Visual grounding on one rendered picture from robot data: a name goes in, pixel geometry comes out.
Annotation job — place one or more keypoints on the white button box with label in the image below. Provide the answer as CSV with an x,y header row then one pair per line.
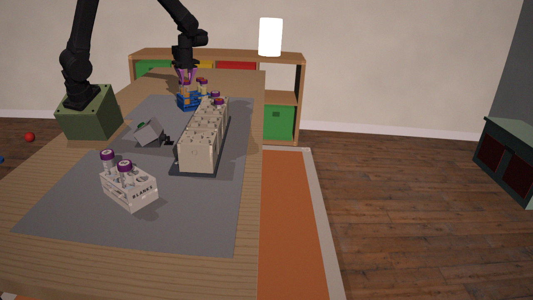
x,y
150,134

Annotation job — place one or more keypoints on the grey flat mat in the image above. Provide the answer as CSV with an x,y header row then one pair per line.
x,y
192,216

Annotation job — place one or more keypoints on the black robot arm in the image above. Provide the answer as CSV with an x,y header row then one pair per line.
x,y
75,58

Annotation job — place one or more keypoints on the blue tube rack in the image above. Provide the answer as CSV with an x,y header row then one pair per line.
x,y
193,103

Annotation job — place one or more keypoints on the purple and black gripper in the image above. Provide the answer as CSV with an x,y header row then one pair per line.
x,y
185,62

